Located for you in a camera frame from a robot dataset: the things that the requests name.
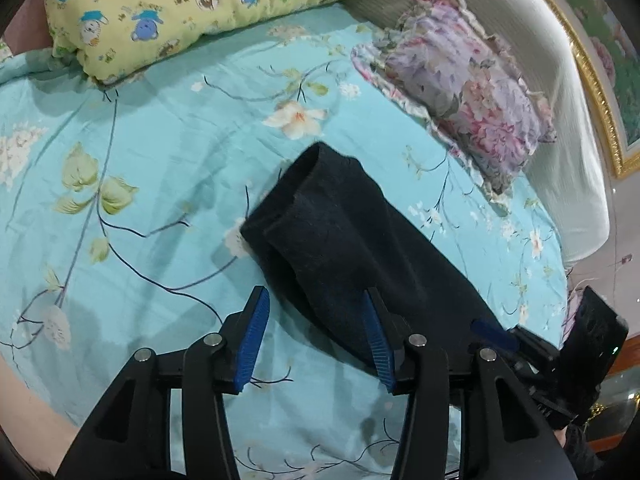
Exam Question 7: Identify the gold framed wall picture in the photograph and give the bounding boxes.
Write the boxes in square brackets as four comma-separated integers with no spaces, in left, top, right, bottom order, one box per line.
[510,0,640,179]

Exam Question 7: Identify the floral ruffled pillow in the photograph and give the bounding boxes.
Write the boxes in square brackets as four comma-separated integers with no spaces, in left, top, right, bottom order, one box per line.
[351,0,557,206]

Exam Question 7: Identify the turquoise floral bed sheet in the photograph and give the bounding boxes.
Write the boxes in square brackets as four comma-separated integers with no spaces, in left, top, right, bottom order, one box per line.
[0,2,571,480]

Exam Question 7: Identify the black pants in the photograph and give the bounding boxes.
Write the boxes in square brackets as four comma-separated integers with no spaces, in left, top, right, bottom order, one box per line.
[240,142,501,376]

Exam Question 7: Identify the yellow cartoon print pillow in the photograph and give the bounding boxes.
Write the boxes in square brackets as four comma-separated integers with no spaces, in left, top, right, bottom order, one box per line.
[44,0,374,86]

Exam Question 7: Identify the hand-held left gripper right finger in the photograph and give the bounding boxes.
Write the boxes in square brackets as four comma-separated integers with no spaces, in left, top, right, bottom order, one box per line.
[361,287,581,480]

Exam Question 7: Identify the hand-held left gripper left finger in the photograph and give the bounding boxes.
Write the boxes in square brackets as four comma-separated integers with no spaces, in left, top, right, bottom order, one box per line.
[56,285,271,480]

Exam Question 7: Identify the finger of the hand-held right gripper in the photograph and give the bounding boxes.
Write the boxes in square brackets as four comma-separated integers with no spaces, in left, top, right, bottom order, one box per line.
[470,319,521,356]

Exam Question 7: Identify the white padded headboard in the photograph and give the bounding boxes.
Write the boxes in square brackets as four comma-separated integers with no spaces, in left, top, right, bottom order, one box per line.
[345,0,611,268]

